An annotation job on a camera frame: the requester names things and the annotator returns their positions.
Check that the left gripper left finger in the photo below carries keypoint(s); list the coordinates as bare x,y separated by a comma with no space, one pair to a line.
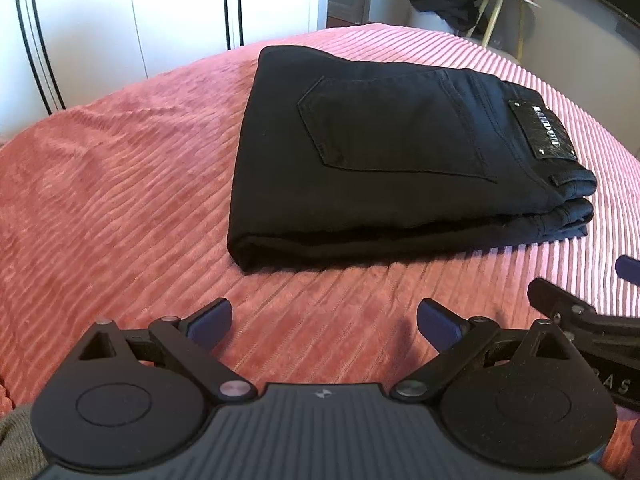
186,345

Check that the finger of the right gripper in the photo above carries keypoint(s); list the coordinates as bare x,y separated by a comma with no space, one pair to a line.
628,269
557,304

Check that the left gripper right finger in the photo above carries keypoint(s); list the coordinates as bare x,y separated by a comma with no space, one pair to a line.
459,343

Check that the black pants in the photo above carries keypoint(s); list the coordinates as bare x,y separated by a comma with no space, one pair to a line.
355,162

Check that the pink ribbed bedspread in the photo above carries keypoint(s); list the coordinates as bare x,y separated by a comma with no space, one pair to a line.
116,213

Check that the black clothes pile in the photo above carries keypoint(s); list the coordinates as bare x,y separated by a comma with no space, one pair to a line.
460,15

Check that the white round side table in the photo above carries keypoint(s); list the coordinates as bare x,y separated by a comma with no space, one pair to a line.
514,13

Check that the white wardrobe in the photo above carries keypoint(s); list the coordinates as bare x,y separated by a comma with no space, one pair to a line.
57,54

